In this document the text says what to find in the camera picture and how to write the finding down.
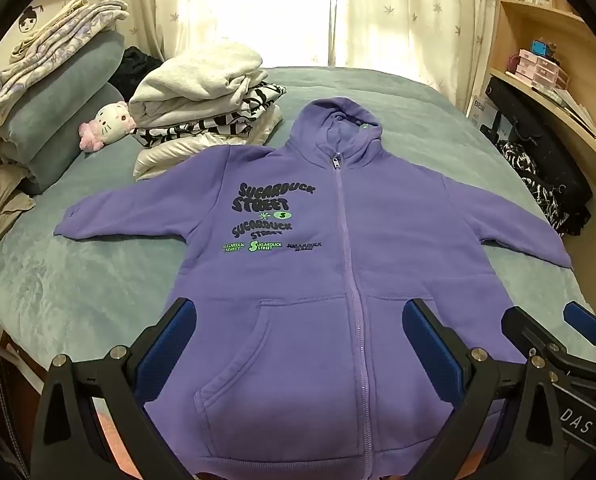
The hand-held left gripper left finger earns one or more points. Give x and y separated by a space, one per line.
170 345

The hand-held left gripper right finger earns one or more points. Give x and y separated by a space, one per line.
430 345

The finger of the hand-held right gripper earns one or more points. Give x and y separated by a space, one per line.
523 327
583 322

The purple zip hoodie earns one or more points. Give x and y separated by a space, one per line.
298 285

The grey-blue bed blanket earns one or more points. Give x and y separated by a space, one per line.
102 280

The black white splotched cloth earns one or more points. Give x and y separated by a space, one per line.
538 185

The black case bag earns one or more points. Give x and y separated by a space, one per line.
543 150

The stack of papers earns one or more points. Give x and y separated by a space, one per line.
573 105

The beige crumpled cloth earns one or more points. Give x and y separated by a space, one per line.
2 205

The black white patterned garment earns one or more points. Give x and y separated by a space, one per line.
212 127

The white labelled box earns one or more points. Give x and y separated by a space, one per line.
478 110

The white cat plush toy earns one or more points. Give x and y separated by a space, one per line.
110 122

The pink drawer organizer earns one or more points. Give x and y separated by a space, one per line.
535 70

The blue toy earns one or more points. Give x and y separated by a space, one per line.
542 47

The black crumpled cloth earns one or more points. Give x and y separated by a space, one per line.
135 67

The wooden bookshelf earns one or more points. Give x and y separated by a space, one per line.
518 15

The floral folded quilt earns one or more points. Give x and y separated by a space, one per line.
52 45

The cream floral curtain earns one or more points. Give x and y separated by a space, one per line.
403 20

